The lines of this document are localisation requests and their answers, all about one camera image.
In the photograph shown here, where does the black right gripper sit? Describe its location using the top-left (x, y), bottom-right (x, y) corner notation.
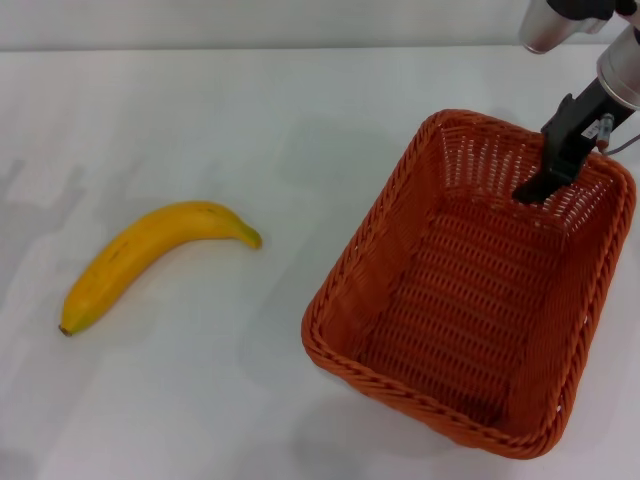
top-left (513, 77), bottom-right (637, 205)

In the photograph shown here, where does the yellow banana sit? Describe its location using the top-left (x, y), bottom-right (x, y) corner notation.
top-left (58, 200), bottom-right (264, 337)

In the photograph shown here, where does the orange woven plastic basket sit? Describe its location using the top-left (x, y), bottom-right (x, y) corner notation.
top-left (300, 108), bottom-right (639, 460)

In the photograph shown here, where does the grey cable with metal plug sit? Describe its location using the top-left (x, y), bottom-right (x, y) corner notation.
top-left (596, 113), bottom-right (640, 155)

